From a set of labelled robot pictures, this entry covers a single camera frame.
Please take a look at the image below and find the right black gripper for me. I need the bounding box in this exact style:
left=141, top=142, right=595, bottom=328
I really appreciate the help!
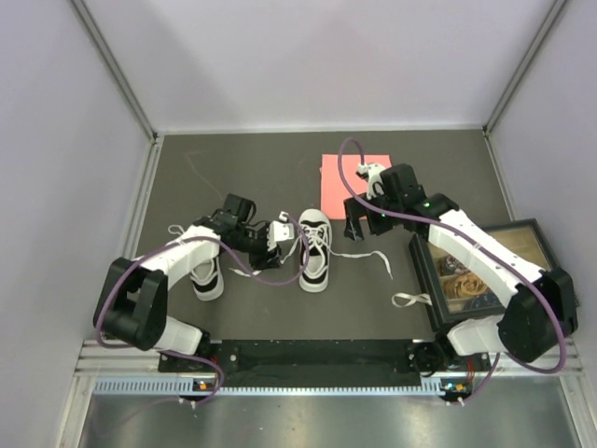
left=345, top=188, right=404, bottom=242

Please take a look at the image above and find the black white sneaker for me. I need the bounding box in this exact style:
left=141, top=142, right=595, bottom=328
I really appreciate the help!
left=280, top=208, right=393, bottom=293
left=167, top=223, right=225, bottom=302

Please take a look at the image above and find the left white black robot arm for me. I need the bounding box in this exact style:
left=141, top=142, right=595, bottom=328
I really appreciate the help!
left=93, top=194, right=294, bottom=371

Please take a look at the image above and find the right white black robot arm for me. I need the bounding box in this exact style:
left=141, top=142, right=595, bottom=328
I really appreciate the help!
left=344, top=161, right=577, bottom=372

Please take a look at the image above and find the pink folded cloth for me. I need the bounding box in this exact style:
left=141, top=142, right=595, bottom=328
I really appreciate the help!
left=320, top=154, right=367, bottom=220

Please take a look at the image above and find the loose white shoelace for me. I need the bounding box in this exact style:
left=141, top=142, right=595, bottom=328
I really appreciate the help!
left=391, top=292, right=432, bottom=308

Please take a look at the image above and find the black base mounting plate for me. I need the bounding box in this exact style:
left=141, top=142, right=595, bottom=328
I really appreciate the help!
left=158, top=339, right=494, bottom=387

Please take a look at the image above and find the black glass-lid display box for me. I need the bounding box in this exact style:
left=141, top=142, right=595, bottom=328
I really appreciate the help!
left=409, top=219, right=559, bottom=331

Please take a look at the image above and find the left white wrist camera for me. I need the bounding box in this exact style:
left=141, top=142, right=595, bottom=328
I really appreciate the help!
left=267, top=212, right=296, bottom=250

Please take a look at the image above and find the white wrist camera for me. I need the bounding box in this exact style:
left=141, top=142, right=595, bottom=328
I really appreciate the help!
left=267, top=212, right=296, bottom=250
left=356, top=162, right=385, bottom=200

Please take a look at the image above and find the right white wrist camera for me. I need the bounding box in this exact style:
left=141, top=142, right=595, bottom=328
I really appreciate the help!
left=356, top=162, right=385, bottom=200

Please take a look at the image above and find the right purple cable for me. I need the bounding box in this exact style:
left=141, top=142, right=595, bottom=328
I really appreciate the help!
left=338, top=137, right=570, bottom=407

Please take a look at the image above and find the purple cable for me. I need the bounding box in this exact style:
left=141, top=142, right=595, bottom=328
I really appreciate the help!
left=95, top=215, right=312, bottom=412
left=338, top=137, right=570, bottom=407

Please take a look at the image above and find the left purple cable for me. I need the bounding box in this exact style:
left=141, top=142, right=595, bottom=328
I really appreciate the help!
left=95, top=215, right=312, bottom=412

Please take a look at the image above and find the aluminium extrusion rail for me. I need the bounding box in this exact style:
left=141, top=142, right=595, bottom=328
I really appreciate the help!
left=76, top=340, right=584, bottom=376

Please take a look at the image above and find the grey slotted cable duct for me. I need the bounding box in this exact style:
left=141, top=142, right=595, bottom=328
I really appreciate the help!
left=92, top=376, right=472, bottom=397

